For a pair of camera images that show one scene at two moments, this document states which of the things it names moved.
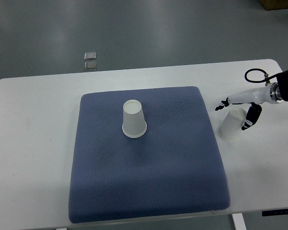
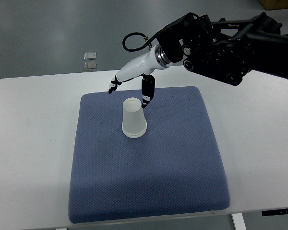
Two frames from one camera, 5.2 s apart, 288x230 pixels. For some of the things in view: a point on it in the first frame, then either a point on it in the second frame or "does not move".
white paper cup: [229, 129] -> [134, 124]
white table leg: [239, 221] does not move
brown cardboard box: [272, 5] does not move
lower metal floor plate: [90, 65] does not move
